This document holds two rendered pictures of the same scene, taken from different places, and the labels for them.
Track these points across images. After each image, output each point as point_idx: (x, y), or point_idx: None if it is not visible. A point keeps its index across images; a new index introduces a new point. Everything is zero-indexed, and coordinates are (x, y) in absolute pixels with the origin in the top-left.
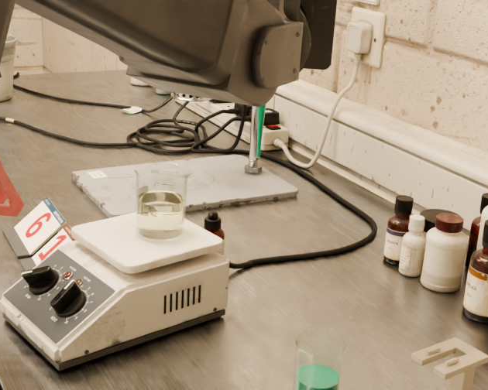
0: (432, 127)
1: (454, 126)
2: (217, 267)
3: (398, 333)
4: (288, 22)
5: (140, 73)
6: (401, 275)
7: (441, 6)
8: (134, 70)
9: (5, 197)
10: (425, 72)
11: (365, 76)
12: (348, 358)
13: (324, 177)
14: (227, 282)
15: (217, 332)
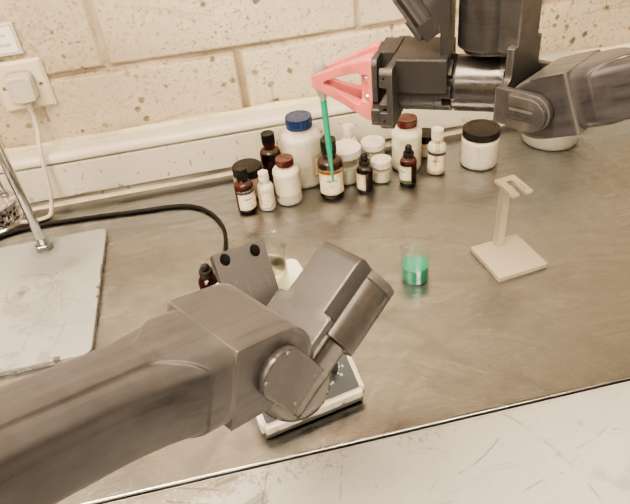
0: (144, 121)
1: (166, 111)
2: None
3: (345, 229)
4: (541, 62)
5: (584, 128)
6: (271, 211)
7: (108, 28)
8: (581, 130)
9: None
10: (115, 85)
11: (40, 118)
12: (370, 255)
13: (76, 212)
14: None
15: None
